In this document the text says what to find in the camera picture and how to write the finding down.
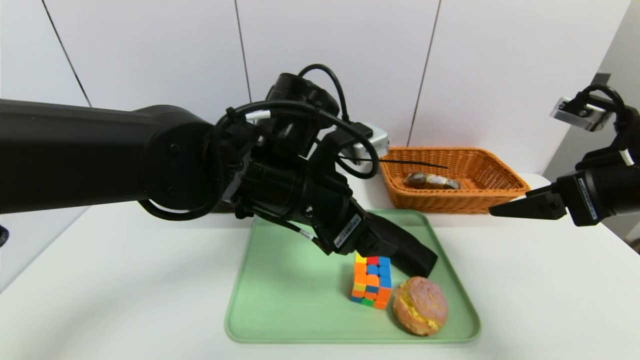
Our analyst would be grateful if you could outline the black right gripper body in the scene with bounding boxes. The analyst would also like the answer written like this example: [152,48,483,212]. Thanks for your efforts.
[556,163,640,227]

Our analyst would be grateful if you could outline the chocolate balls pack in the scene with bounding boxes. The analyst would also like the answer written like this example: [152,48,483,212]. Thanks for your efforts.
[404,172,461,190]

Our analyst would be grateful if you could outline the colourful puzzle cube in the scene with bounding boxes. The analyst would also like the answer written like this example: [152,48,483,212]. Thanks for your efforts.
[350,253,392,311]

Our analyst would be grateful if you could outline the orange wicker basket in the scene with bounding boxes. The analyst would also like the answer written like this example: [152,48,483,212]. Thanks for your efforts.
[376,146,531,215]

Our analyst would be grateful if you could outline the black zip tie tail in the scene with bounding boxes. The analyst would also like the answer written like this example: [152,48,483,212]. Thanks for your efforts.
[340,157,449,170]

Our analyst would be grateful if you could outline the black fabric pouch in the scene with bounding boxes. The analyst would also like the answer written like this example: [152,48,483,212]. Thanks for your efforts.
[367,212,439,279]

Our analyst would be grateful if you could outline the round cream filled bun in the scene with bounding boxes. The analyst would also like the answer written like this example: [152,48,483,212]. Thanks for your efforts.
[392,276,449,337]

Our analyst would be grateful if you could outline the light green plastic tray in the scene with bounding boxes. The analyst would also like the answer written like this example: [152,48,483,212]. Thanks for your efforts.
[224,209,482,345]

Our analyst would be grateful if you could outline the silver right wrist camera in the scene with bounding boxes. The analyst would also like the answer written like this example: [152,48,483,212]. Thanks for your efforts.
[550,95,614,133]

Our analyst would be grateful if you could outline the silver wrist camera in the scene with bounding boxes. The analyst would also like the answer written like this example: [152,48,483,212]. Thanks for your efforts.
[550,95,614,133]
[325,122,390,161]

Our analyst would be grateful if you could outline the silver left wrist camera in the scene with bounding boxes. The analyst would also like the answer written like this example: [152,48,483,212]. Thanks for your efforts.
[325,122,390,161]

